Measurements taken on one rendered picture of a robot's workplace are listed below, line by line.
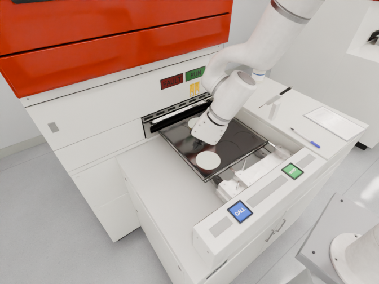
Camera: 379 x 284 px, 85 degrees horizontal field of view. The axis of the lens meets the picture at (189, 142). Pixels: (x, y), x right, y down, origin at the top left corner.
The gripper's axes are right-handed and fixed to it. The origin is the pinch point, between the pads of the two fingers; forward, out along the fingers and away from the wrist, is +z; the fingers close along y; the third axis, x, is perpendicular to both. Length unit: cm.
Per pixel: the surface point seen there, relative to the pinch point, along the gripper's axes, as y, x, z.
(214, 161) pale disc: 9.9, -0.5, 4.2
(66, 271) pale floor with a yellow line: -30, -32, 122
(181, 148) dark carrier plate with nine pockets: -3.1, 4.5, 10.2
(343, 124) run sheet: 56, 25, -25
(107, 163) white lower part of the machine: -30.2, -1.4, 33.9
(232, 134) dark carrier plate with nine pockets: 16.3, 17.2, 1.2
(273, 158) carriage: 33.1, 7.2, -4.4
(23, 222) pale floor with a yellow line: -76, -8, 144
